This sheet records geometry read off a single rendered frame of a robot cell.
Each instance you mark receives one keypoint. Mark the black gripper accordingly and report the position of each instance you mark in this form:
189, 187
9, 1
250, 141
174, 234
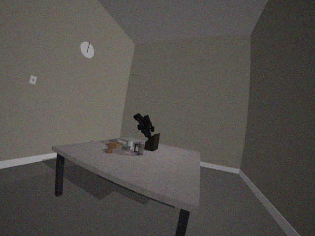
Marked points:
146, 127

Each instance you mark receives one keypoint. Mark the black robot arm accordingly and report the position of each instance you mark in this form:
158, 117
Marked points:
144, 120

